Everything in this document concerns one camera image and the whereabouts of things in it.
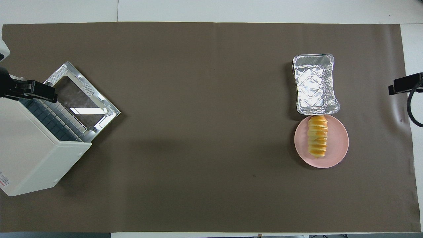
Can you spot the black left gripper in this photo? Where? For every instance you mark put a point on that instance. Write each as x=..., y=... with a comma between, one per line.
x=18, y=89

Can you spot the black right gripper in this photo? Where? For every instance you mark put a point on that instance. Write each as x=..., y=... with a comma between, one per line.
x=419, y=81

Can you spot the aluminium foil tray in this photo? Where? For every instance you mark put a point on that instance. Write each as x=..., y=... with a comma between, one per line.
x=312, y=86

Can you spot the golden sliced bread loaf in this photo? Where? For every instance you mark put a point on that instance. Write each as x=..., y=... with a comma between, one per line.
x=318, y=138

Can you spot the cream toaster oven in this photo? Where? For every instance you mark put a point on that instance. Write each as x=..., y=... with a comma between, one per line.
x=26, y=158

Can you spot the pink round plate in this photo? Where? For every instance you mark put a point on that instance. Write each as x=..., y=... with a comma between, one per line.
x=337, y=145

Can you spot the brown table mat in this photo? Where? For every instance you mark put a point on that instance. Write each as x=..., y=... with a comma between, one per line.
x=198, y=132

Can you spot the glass oven door metal frame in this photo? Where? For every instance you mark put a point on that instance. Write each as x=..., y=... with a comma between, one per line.
x=79, y=99

